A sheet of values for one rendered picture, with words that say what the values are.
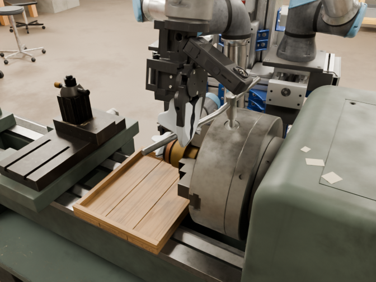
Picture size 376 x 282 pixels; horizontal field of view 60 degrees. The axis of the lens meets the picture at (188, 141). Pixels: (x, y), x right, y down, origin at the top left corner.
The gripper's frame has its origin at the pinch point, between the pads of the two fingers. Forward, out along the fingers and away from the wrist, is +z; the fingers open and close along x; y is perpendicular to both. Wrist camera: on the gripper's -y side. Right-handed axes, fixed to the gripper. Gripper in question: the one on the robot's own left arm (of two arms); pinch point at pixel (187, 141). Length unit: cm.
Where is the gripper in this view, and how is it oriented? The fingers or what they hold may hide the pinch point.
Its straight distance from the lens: 58.6
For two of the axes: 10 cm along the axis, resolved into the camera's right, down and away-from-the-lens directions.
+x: -4.6, 3.1, -8.3
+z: -0.9, 9.2, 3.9
